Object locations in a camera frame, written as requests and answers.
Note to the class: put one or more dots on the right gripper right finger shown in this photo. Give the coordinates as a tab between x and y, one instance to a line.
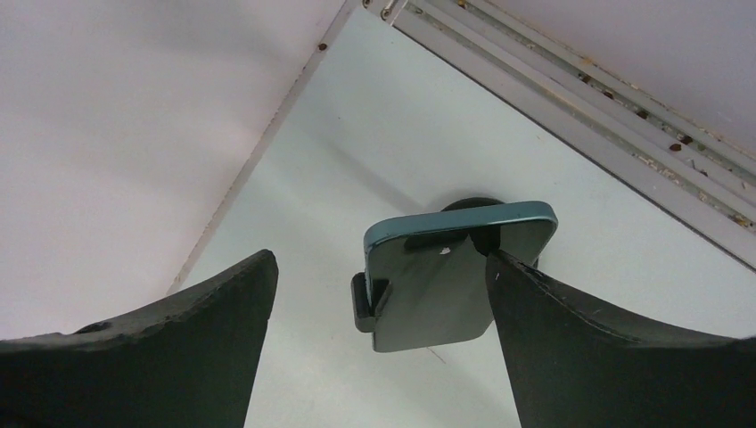
574	360

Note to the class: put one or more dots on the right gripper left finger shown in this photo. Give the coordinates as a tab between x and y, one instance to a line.
187	360

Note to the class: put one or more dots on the black phone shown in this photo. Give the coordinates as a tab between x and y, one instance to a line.
437	277

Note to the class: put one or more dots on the black round base phone stand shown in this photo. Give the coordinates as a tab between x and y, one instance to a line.
366	304

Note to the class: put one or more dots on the aluminium frame rail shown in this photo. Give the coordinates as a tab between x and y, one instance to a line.
700	180

